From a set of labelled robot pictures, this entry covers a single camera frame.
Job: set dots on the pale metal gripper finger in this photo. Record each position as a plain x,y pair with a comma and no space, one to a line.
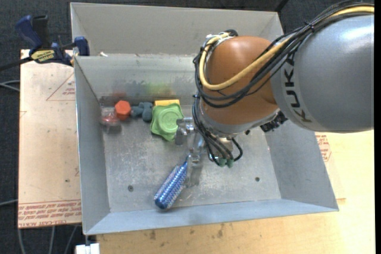
180,135
195,172

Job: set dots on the blue and white textured cylinder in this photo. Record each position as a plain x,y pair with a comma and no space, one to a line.
171,186

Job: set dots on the yellow flat block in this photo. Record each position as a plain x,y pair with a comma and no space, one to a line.
166,102

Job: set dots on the dark teal toy figure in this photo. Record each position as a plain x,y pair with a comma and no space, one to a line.
146,112

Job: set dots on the grey metal bin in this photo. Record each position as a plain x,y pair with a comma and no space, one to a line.
143,157

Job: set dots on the orange hexagonal nut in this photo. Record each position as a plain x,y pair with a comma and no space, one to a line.
122,109

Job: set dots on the clear plastic piece with red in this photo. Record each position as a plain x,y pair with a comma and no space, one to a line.
109,120

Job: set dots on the pale board with red print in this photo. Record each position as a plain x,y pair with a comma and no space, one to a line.
47,139

